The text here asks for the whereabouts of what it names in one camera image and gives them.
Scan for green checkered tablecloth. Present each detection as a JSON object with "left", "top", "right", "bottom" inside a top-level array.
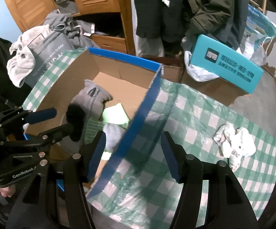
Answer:
[{"left": 23, "top": 49, "right": 276, "bottom": 228}]

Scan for wooden chair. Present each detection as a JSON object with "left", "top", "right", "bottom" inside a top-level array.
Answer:
[{"left": 249, "top": 0, "right": 267, "bottom": 15}]

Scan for grey sock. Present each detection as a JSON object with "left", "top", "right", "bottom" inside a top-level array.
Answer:
[{"left": 103, "top": 123, "right": 126, "bottom": 152}]

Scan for wooden louvered wardrobe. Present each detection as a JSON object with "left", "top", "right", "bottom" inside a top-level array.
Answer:
[{"left": 4, "top": 0, "right": 135, "bottom": 55}]

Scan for white plastic bag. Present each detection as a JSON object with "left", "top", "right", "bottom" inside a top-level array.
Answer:
[
  {"left": 213, "top": 123, "right": 236, "bottom": 158},
  {"left": 223, "top": 127, "right": 256, "bottom": 172}
]

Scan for white fluffy towel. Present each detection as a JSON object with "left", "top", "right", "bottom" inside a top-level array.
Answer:
[{"left": 6, "top": 24, "right": 53, "bottom": 88}]

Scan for teal printed box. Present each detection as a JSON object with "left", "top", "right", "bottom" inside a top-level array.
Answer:
[{"left": 191, "top": 35, "right": 264, "bottom": 94}]

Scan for black sock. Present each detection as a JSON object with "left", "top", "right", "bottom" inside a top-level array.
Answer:
[{"left": 66, "top": 103, "right": 86, "bottom": 142}]

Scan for light green cloth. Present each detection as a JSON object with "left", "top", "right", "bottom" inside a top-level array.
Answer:
[{"left": 102, "top": 103, "right": 130, "bottom": 127}]

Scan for blue clear plastic bag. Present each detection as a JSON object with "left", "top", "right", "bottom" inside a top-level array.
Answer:
[{"left": 238, "top": 5, "right": 276, "bottom": 67}]

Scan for grey clothes pile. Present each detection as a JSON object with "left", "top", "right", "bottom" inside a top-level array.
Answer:
[{"left": 43, "top": 12, "right": 100, "bottom": 49}]

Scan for white bag under teal box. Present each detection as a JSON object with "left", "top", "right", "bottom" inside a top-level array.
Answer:
[{"left": 184, "top": 51, "right": 219, "bottom": 82}]

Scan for dark hanging jackets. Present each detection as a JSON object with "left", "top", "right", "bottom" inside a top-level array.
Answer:
[{"left": 134, "top": 0, "right": 249, "bottom": 51}]

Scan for blue cardboard box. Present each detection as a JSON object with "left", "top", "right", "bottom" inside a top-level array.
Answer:
[{"left": 26, "top": 48, "right": 161, "bottom": 198}]

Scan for brown cardboard box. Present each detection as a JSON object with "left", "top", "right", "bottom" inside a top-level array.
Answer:
[{"left": 143, "top": 55, "right": 249, "bottom": 106}]

